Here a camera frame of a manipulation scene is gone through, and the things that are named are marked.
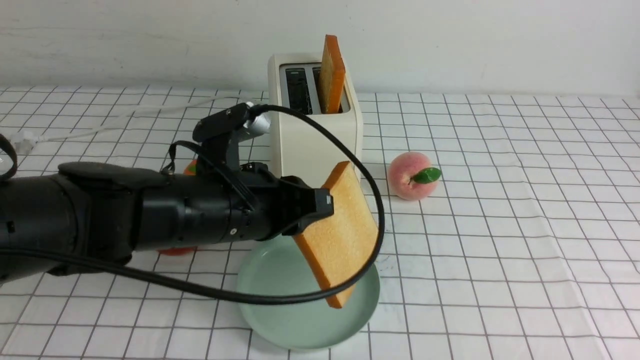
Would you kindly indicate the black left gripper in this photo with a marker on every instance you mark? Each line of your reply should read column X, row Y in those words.
column 279, row 205

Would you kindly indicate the toast slice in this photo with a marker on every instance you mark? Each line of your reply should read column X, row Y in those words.
column 337, row 247
column 331, row 76

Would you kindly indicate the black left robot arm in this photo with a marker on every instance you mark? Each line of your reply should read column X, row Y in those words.
column 107, row 212

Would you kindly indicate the cream white toaster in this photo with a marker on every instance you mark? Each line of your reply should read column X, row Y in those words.
column 297, row 148

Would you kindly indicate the pale green plate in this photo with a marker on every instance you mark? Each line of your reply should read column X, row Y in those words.
column 278, row 268

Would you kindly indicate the pink peach with leaf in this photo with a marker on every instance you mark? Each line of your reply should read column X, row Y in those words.
column 412, row 177

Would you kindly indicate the orange persimmon with green leaf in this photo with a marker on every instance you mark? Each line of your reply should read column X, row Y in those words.
column 191, row 168

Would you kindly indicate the red apple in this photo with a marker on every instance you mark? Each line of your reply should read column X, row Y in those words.
column 181, row 251

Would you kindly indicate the white grid tablecloth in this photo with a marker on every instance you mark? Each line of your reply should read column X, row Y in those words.
column 528, row 249

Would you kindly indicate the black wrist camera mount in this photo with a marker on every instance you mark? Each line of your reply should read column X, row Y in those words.
column 221, row 133

